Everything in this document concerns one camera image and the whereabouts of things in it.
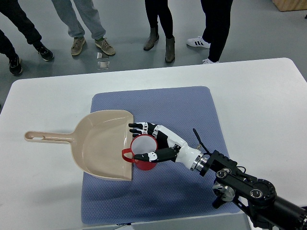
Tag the clear plastic floor piece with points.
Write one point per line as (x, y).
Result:
(102, 61)

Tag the white table leg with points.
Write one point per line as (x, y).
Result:
(251, 226)

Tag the person in brown boots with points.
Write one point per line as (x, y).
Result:
(159, 9)

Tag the beige plastic dustpan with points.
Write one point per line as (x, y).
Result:
(97, 143)

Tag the person in white sneakers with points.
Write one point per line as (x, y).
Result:
(217, 26)

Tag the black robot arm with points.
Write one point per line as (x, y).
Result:
(257, 198)

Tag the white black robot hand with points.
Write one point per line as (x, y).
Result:
(171, 147)

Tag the red cup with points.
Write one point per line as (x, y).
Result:
(139, 150)

